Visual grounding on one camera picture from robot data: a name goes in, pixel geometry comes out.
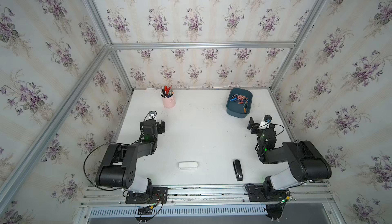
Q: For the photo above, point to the pink pen cup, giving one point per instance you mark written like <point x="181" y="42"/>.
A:
<point x="169" y="102"/>

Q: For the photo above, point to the teal plastic storage box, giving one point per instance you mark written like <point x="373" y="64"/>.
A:
<point x="239" y="103"/>

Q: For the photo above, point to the black stapler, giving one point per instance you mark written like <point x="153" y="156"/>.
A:
<point x="238" y="170"/>

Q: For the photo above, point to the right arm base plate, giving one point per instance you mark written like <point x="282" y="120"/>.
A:
<point x="260" y="193"/>

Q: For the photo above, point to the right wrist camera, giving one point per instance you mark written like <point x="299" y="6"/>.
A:
<point x="267" y="119"/>

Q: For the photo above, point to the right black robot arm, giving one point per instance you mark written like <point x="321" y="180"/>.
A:
<point x="305" y="162"/>

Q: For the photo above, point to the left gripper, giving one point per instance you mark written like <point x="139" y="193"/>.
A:
<point x="161" y="126"/>

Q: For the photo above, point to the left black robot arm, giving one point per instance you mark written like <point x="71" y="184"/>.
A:
<point x="118" y="168"/>

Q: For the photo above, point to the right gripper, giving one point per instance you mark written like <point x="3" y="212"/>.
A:
<point x="253" y="126"/>

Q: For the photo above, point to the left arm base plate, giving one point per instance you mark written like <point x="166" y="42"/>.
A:
<point x="158" y="195"/>

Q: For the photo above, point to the white eraser box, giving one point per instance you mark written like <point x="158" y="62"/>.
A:
<point x="188" y="165"/>

